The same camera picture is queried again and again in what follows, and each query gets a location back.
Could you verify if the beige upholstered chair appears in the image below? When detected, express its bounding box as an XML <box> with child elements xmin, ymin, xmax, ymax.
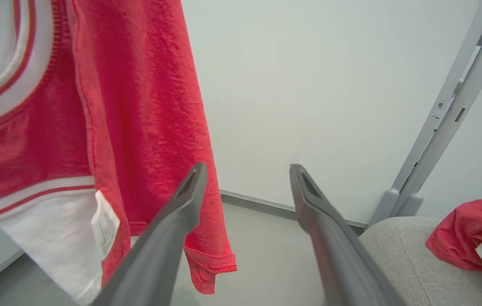
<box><xmin>358</xmin><ymin>216</ymin><xmax>482</xmax><ymax>306</ymax></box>

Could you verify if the grey baseboard strip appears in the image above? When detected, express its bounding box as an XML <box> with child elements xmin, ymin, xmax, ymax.
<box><xmin>220</xmin><ymin>189</ymin><xmax>368</xmax><ymax>232</ymax></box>

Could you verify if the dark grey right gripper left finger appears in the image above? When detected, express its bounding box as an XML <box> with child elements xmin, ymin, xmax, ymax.
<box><xmin>91</xmin><ymin>162</ymin><xmax>208</xmax><ymax>306</ymax></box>

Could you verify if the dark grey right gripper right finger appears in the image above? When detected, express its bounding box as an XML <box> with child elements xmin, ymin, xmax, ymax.
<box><xmin>289</xmin><ymin>164</ymin><xmax>405</xmax><ymax>306</ymax></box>

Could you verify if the red and white garment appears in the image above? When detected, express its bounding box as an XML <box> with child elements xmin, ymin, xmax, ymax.
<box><xmin>425</xmin><ymin>199</ymin><xmax>482</xmax><ymax>278</ymax></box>
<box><xmin>0</xmin><ymin>0</ymin><xmax>238</xmax><ymax>306</ymax></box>

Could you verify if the grey metal frame post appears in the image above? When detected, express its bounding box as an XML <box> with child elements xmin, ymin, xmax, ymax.
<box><xmin>369</xmin><ymin>0</ymin><xmax>482</xmax><ymax>227</ymax></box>

